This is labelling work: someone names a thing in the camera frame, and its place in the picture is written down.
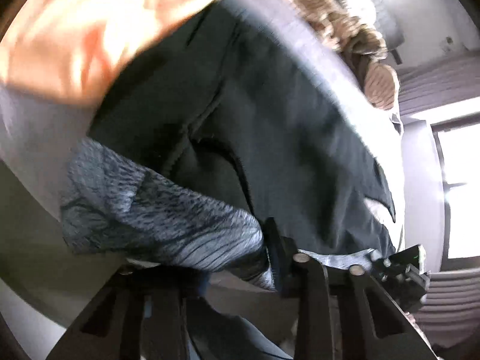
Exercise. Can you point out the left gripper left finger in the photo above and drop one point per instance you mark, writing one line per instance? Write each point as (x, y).
(139, 313)

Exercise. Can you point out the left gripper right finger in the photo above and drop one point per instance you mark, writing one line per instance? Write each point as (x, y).
(342, 313)

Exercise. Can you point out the dark blue-black pants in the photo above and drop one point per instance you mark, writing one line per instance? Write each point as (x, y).
(208, 136)

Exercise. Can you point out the grey curtain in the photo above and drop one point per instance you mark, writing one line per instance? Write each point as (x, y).
(440, 82)

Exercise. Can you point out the lavender embossed bedspread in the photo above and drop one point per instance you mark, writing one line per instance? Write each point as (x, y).
(38, 134)

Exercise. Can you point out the beige striped garment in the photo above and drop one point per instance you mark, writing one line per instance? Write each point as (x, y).
(360, 45)

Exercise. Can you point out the white round pillow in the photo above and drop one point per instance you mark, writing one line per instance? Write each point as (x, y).
(365, 10)

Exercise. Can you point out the orange peach garment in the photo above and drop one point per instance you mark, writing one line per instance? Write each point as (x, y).
(71, 51)

